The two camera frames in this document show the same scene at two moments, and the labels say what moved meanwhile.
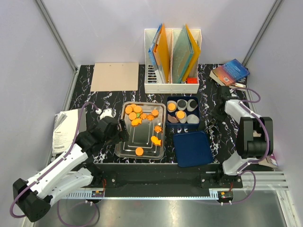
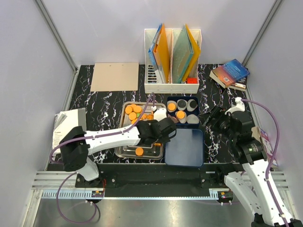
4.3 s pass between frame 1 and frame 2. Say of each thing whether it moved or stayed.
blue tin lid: moved
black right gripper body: moved
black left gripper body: moved
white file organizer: stayed
